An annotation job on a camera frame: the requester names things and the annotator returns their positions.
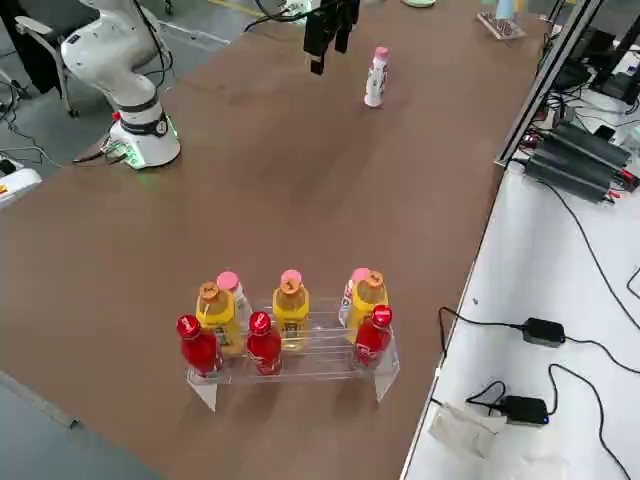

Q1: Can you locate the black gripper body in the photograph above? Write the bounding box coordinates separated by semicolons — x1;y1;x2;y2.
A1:
309;0;361;14

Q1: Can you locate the yellow drink bottle orange cap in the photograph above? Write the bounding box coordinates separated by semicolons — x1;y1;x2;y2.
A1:
194;282;244;357
345;271;390;331
272;279;311;354

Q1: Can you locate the red drink bottle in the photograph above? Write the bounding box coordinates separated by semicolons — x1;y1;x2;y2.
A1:
175;314;226;379
244;310;284;376
353;303;394;372

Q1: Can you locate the black finned power supply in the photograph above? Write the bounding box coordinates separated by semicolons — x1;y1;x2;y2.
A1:
547;121;632;169
523;142;624;204

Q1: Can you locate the black monitor stand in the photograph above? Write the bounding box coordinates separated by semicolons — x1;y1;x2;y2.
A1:
588;0;640;105

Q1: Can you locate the grey office chair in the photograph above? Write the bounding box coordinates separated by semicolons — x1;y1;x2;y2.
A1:
0;0;81;119

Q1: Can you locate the clear acrylic stepped shelf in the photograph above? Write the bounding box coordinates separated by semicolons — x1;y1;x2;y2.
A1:
185;294;403;412

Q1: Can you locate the white box device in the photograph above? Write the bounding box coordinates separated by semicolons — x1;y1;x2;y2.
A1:
0;154;44;211

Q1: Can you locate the black power adapter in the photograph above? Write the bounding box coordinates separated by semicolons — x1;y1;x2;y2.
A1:
522;317;566;349
499;394;550;426

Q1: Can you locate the clear plastic bag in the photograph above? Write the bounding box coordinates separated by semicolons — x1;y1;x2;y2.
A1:
428;402;506;459

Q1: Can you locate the black arm base cable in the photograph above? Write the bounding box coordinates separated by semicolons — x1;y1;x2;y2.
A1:
242;9;301;34
72;132;124;166

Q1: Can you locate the aluminium frame post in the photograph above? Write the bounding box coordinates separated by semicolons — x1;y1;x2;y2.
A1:
493;0;609;170

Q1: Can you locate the black power supply cable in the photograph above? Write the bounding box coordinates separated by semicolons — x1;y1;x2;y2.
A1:
539;179;640;334

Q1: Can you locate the black adapter cable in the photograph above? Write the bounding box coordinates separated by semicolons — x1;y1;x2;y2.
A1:
437;305;526;359
547;362;634;480
563;337;640;375

